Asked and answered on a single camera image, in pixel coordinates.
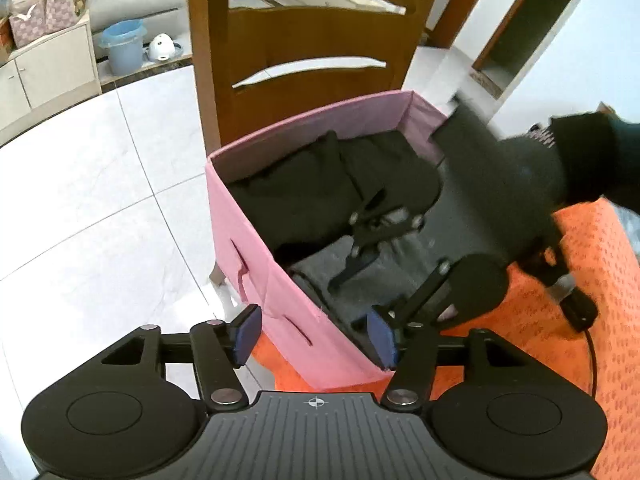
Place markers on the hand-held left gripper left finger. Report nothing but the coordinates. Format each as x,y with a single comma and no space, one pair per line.
246,334

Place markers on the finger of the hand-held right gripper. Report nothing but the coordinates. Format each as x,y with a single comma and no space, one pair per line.
380,227
430,285

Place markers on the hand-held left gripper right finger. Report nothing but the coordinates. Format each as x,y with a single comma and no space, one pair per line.
381,337

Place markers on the dark grey tights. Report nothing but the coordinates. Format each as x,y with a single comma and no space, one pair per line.
325,270

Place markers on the pink fabric storage box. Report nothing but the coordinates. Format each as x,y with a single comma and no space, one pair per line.
250,240

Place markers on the person's right forearm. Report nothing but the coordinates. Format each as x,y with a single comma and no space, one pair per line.
600,160

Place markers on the black clothes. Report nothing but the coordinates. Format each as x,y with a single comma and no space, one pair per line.
300,185

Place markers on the orange patterned mat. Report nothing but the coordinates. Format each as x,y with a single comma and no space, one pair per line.
590,250

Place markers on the wooden chair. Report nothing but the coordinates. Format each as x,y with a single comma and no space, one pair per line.
310,35

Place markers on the white round appliance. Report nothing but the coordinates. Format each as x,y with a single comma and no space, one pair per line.
162,47

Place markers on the blue plastic bucket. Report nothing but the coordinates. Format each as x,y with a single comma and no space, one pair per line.
122,45

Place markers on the cream cupboard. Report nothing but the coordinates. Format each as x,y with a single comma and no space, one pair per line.
45,70

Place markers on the grey sofa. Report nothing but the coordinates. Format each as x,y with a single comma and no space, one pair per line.
135,0

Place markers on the pink checkered bag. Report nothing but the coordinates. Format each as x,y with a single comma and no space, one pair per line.
35,22

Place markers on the wooden door frame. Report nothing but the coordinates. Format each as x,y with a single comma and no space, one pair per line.
540,20
465,0

